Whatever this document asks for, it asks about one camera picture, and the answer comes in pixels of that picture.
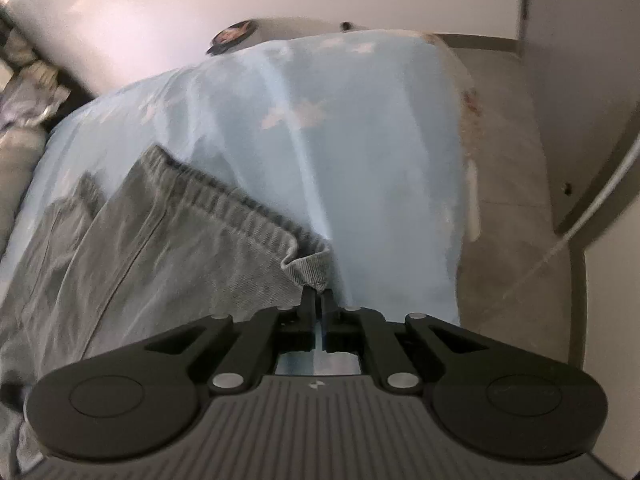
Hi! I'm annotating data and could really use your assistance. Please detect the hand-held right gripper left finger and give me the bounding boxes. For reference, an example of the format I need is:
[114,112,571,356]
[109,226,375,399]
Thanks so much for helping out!
[144,286,319,393]

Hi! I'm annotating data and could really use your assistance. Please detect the beige rolled blanket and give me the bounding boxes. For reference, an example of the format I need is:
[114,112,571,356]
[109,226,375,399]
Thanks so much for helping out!
[0,125,49,258]

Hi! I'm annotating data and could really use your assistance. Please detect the white cable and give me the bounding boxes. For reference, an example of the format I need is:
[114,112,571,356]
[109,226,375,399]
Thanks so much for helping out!
[500,135,640,307]

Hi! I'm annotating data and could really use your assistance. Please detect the grey pants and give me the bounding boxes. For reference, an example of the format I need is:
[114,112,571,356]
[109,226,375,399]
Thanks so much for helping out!
[0,145,335,471]

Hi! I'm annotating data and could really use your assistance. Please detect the pile of crumpled clothes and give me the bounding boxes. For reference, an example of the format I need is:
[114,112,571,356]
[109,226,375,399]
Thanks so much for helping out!
[0,22,72,132]

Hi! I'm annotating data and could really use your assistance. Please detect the round dark printed disc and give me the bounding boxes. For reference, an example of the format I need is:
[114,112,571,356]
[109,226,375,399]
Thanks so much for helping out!
[206,19,259,56]

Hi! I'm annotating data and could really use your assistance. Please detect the floral mattress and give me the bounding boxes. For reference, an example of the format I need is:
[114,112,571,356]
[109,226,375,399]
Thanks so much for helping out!
[425,32,483,243]

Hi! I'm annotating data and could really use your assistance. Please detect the light blue bed sheet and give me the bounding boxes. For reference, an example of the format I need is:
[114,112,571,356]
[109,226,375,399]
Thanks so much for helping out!
[0,27,476,376]

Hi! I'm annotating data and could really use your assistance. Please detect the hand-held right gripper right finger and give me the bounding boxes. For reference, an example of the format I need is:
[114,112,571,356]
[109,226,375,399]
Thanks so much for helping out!
[321,290,502,394]

